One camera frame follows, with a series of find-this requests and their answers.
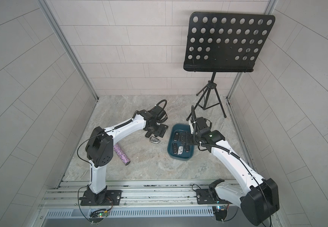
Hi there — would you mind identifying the black key fob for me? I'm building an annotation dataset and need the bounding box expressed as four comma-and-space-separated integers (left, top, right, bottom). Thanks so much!
184, 145, 190, 152
172, 143, 178, 154
173, 132, 180, 141
145, 131, 153, 138

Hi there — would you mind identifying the silver BMW key fob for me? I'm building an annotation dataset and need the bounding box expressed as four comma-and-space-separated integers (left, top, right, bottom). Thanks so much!
149, 136, 161, 144

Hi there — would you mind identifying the black key fob bottom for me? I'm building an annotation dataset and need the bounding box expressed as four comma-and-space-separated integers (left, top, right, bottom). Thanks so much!
172, 143, 178, 154

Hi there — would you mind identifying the white key fob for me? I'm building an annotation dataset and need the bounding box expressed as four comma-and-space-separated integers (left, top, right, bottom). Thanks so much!
178, 146, 184, 155

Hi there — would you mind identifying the teal storage tray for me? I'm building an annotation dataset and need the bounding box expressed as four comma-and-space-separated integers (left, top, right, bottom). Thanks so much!
167, 124, 194, 161

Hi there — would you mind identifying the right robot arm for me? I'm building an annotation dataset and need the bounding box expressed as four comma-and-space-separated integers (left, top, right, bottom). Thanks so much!
189, 131, 280, 226

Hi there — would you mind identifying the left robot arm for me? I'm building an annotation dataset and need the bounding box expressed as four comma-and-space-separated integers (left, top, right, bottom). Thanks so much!
82, 106, 168, 205

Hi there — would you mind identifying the purple glitter tube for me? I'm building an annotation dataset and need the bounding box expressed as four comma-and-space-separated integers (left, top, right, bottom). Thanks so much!
113, 143, 130, 166

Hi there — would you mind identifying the right circuit board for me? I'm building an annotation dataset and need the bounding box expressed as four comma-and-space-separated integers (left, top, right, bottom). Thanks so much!
212, 204, 229, 222

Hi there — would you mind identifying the circuit board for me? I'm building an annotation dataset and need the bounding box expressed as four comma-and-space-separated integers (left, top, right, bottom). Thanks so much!
212, 204, 229, 222
89, 209, 111, 223

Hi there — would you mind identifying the black music stand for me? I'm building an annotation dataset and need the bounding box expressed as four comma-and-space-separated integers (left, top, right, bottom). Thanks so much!
183, 11, 276, 122

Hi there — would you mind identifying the left circuit board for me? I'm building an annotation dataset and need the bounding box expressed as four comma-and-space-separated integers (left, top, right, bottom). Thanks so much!
89, 209, 111, 223

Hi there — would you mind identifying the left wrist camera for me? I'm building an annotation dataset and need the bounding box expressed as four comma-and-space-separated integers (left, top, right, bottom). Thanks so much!
150, 106, 168, 124

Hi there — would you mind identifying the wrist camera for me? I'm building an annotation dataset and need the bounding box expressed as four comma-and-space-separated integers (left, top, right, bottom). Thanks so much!
150, 106, 168, 124
189, 117, 211, 134

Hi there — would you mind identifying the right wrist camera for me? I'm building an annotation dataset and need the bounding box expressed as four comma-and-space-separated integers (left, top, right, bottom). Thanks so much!
189, 117, 211, 134

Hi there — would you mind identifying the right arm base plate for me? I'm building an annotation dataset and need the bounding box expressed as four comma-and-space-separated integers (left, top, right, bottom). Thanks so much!
194, 188, 231, 205

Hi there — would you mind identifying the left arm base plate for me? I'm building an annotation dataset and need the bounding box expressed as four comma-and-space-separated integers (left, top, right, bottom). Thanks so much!
79, 188, 122, 206

